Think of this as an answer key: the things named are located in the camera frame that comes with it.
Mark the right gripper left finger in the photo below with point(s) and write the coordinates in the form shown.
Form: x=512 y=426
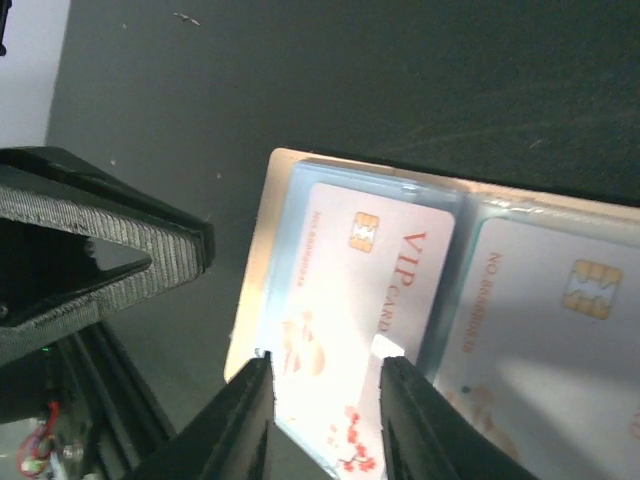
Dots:
x=228 y=439

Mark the white vip card page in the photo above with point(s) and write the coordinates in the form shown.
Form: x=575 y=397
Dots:
x=366 y=274
x=542 y=358

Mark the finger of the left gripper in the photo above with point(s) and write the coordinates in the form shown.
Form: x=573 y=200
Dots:
x=78 y=245

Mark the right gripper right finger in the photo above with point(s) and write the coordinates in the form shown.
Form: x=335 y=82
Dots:
x=424 y=437

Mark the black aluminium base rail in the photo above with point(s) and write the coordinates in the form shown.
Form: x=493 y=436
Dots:
x=108 y=421

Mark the beige leather card holder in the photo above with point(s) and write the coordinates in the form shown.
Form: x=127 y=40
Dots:
x=290 y=177

